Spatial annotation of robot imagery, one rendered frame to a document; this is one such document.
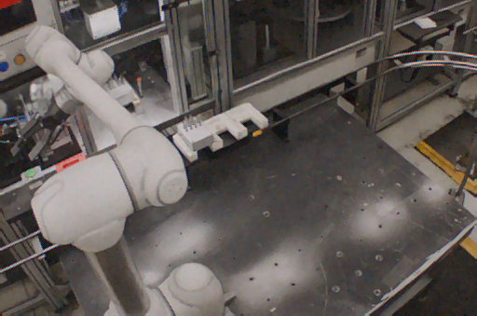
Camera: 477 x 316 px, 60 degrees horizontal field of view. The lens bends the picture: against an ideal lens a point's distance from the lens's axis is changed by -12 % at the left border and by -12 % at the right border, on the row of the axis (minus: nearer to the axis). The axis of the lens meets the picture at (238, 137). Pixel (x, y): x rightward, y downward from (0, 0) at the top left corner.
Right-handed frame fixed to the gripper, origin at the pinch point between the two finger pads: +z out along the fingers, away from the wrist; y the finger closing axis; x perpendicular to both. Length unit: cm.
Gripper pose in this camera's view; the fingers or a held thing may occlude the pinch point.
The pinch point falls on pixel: (26, 150)
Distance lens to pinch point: 153.2
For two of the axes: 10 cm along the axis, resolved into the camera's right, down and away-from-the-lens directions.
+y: -3.2, -2.0, -9.3
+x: 6.1, 7.0, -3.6
